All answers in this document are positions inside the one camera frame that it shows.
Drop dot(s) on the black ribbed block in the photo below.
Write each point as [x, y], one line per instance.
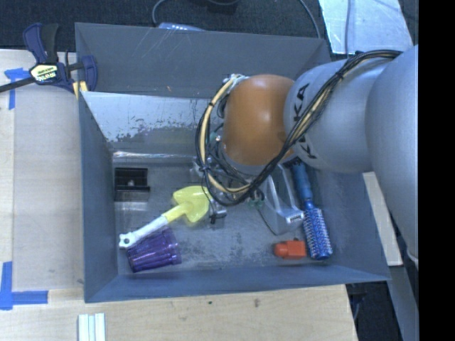
[131, 184]

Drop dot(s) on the orange plastic block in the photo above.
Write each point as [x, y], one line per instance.
[292, 249]

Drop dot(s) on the blue round hairbrush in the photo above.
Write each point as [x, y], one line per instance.
[316, 231]

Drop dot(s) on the clear purple plastic cup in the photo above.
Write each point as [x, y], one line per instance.
[154, 250]

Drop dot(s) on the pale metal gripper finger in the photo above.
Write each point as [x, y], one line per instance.
[219, 212]

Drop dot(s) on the silver grey stapler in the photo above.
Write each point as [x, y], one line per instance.
[281, 213]

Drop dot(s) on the grey metal bin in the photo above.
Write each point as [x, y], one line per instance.
[220, 250]

